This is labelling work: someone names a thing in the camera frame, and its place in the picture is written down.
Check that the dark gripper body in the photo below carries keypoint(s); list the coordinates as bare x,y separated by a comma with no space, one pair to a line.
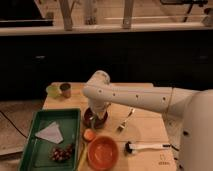
97,115

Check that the orange pepper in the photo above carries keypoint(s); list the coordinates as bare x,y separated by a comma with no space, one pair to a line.
89,135

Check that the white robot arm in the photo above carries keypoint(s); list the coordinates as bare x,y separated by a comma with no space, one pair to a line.
194,106

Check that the purple bowl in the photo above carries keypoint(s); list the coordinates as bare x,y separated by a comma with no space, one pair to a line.
91,120

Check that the orange bowl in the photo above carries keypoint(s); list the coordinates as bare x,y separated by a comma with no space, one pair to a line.
102,153

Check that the brown cup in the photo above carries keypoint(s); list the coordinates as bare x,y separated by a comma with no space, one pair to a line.
65,90

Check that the green cup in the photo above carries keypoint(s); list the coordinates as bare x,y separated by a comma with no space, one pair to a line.
53,91

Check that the white folded cloth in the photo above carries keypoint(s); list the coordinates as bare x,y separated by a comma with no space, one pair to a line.
51,133

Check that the purple grape bunch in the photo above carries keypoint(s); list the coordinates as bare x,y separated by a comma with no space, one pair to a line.
61,155

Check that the green plastic tray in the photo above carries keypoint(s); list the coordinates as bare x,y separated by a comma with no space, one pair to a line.
36,154

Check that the white handled brush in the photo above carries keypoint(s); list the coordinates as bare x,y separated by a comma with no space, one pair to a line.
131,147

